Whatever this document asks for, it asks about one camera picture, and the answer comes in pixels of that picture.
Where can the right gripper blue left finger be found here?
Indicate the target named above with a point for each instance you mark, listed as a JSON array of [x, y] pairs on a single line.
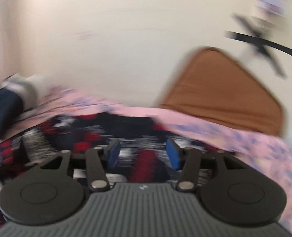
[[111, 153]]

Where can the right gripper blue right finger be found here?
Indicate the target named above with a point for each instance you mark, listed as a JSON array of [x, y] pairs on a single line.
[[174, 153]]

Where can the black red white patterned sweater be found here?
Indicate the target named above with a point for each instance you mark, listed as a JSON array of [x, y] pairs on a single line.
[[143, 140]]

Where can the brown cushion headboard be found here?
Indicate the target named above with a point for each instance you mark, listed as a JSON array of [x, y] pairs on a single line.
[[215, 87]]

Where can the pink floral bed sheet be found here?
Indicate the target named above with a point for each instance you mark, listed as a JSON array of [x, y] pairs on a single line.
[[266, 153]]

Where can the navy white striped garment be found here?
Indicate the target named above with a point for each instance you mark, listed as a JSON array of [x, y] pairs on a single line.
[[19, 94]]

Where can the black tape cross on wall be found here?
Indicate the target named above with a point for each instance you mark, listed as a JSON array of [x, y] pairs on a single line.
[[260, 44]]

